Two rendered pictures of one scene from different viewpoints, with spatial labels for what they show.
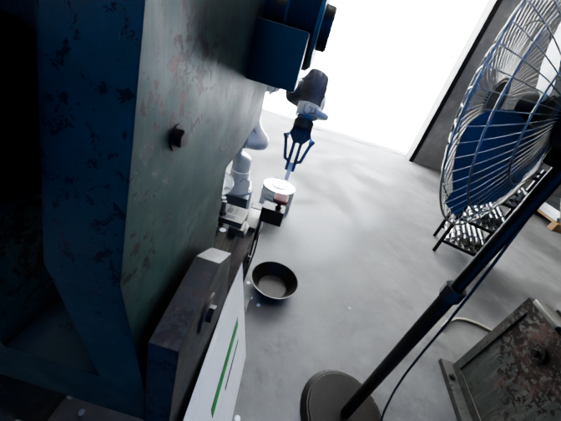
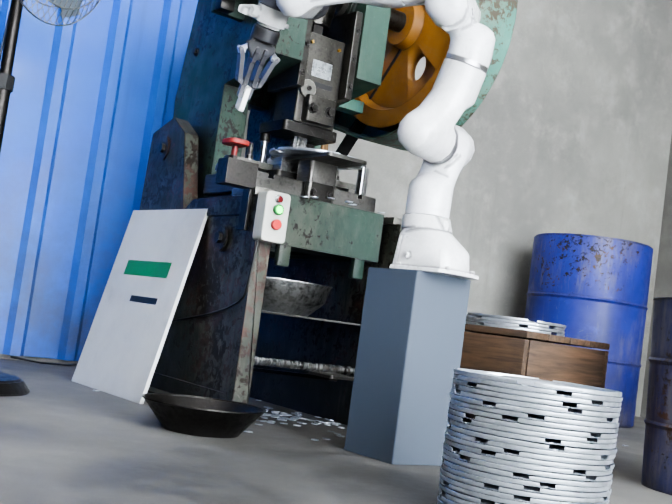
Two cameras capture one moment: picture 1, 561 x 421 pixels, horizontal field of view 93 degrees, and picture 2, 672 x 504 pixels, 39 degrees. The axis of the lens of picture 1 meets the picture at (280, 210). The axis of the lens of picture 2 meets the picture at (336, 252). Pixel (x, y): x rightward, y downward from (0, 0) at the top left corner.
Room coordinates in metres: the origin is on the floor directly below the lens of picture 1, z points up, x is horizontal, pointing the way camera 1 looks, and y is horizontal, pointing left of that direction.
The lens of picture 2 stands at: (3.28, -1.20, 0.30)
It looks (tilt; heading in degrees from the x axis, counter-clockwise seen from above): 4 degrees up; 146
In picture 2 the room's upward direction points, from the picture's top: 8 degrees clockwise
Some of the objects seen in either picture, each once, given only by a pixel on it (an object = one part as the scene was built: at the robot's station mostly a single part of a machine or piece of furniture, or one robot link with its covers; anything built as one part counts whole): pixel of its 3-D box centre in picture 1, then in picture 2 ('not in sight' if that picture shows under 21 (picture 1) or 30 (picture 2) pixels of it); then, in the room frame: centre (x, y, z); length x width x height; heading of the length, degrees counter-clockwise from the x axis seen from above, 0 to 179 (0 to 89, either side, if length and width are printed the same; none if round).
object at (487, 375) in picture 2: (280, 185); (536, 382); (2.10, 0.07, 0.25); 0.29 x 0.29 x 0.01
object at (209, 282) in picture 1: (225, 313); (182, 253); (0.59, 0.08, 0.45); 0.92 x 0.12 x 0.90; 179
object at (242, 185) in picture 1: (240, 176); (434, 245); (1.50, 0.30, 0.52); 0.22 x 0.19 x 0.14; 3
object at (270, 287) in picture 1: (273, 282); (202, 416); (1.20, -0.09, 0.04); 0.30 x 0.30 x 0.07
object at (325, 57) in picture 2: not in sight; (313, 80); (0.78, 0.34, 1.04); 0.17 x 0.15 x 0.30; 179
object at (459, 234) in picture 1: (485, 213); not in sight; (2.33, -1.77, 0.47); 0.46 x 0.43 x 0.95; 159
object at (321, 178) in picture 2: not in sight; (322, 179); (0.91, 0.34, 0.72); 0.25 x 0.14 x 0.14; 179
